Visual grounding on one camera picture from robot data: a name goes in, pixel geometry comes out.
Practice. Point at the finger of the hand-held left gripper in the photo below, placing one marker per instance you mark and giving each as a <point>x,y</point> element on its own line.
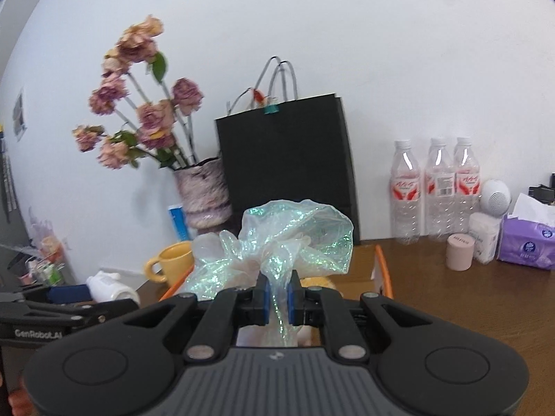
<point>108,310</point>
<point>69,294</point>

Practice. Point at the mottled purple vase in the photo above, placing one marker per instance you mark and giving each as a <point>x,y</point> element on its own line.
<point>203,195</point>

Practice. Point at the purple tissue pack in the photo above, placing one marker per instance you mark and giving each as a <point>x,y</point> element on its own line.
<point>529,242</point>

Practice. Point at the teal binder clip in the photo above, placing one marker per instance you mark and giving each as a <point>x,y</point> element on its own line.
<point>272,107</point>

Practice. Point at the white cotton pad pack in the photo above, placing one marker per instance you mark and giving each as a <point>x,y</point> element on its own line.
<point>484,236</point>

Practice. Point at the clear water bottle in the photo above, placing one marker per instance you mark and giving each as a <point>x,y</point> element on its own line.
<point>405,199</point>
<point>468,182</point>
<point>440,199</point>

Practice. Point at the white round speaker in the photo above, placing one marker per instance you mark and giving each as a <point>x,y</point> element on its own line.
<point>495,197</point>

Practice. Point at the pink round jar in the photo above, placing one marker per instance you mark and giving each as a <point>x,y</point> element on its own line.
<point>459,253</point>

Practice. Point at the white wall box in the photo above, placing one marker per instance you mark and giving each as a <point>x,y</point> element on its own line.
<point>125,271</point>

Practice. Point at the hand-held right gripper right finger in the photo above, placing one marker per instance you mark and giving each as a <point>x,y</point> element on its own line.
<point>294,299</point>

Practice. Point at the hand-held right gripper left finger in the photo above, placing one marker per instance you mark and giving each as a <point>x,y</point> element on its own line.
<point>264,299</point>

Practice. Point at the yellow mug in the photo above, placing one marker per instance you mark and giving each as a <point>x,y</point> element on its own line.
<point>173,262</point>

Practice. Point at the black paper bag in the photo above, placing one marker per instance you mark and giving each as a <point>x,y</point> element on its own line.
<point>286,160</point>

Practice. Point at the wooden desk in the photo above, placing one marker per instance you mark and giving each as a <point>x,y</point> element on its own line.
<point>455,303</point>

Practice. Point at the red cardboard box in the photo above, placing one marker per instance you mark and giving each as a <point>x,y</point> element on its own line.
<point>383,277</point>

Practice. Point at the white spray bottle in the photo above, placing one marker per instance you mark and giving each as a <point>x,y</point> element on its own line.
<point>108,288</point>

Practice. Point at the grey wall panel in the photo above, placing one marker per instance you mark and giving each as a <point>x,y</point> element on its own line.
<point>18,115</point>

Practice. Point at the blue and white tube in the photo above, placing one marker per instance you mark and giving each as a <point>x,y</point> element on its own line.
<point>178,223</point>

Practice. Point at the person's left hand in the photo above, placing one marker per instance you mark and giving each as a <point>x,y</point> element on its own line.
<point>19,403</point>

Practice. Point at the small black device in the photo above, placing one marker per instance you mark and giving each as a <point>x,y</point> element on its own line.
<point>544,190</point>

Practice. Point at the dried pink roses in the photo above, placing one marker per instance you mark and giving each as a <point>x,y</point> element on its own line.
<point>147,117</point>

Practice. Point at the hanging wall tools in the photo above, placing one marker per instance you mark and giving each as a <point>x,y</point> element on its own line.
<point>8,177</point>

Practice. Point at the iridescent plastic bag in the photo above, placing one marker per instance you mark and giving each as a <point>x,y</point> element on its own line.
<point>303,234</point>

